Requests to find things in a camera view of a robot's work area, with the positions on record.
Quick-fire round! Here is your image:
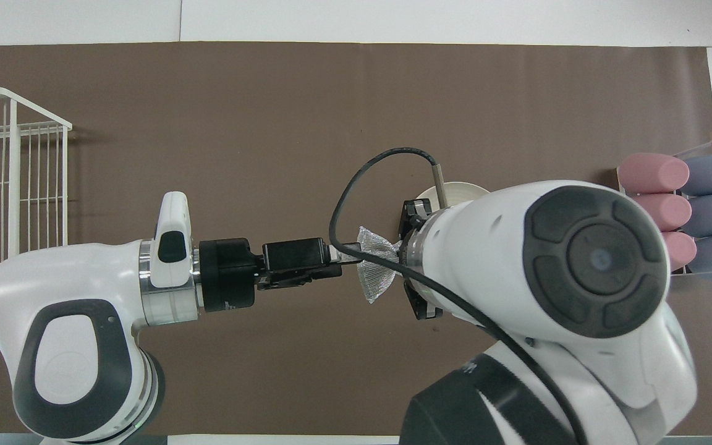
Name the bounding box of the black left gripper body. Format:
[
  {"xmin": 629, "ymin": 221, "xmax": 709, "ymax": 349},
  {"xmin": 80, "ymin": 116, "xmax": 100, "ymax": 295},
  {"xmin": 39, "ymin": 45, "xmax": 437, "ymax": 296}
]
[{"xmin": 200, "ymin": 238, "xmax": 265, "ymax": 313}]

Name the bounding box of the silver mesh sponge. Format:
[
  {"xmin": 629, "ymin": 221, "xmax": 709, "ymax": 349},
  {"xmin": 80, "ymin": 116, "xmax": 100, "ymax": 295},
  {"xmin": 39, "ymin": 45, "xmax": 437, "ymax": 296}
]
[{"xmin": 356, "ymin": 226, "xmax": 407, "ymax": 305}]

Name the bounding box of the cream round plate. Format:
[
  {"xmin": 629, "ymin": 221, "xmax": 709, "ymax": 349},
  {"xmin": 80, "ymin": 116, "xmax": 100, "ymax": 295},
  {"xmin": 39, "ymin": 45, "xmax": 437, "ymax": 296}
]
[{"xmin": 415, "ymin": 181, "xmax": 491, "ymax": 214}]

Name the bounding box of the brown table mat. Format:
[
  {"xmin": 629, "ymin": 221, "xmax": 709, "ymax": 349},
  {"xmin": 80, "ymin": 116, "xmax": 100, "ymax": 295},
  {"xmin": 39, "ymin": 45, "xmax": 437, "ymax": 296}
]
[{"xmin": 0, "ymin": 41, "xmax": 712, "ymax": 436}]

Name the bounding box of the pink plastic cup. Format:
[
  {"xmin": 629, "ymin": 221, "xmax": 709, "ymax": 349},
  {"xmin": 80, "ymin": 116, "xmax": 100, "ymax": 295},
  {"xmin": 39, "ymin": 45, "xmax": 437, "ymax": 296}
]
[
  {"xmin": 640, "ymin": 193, "xmax": 693, "ymax": 236},
  {"xmin": 617, "ymin": 153, "xmax": 691, "ymax": 195},
  {"xmin": 662, "ymin": 231, "xmax": 698, "ymax": 273}
]

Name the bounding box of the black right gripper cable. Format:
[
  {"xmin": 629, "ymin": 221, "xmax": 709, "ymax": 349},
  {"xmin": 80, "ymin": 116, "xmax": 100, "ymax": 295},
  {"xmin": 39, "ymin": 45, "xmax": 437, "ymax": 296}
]
[{"xmin": 329, "ymin": 147, "xmax": 591, "ymax": 445}]

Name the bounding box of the white wire dish rack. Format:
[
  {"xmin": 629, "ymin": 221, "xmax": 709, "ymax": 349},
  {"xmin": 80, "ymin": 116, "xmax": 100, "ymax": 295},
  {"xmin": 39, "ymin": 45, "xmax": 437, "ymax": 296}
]
[{"xmin": 0, "ymin": 87, "xmax": 74, "ymax": 283}]

